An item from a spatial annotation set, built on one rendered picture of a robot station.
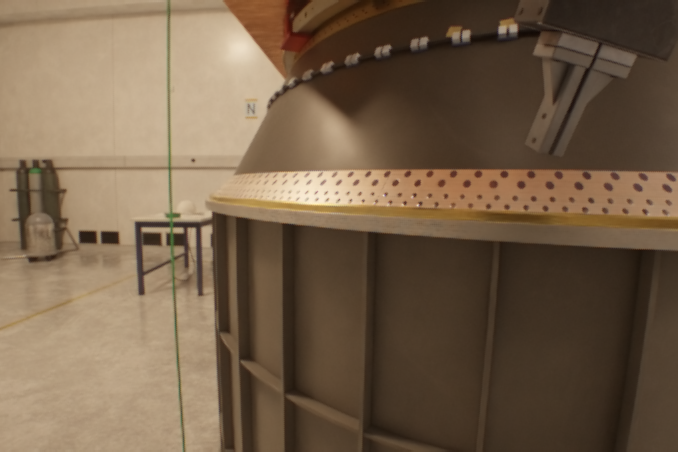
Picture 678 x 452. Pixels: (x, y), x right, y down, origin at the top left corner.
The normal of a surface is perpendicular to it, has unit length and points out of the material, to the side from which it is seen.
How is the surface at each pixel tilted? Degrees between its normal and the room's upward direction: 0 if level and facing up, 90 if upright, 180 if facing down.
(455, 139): 62
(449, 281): 90
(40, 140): 90
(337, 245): 90
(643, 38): 113
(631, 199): 43
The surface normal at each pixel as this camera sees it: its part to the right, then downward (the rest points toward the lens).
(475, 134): -0.36, -0.38
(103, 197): -0.06, 0.11
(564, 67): 0.07, 0.49
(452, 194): -0.30, -0.66
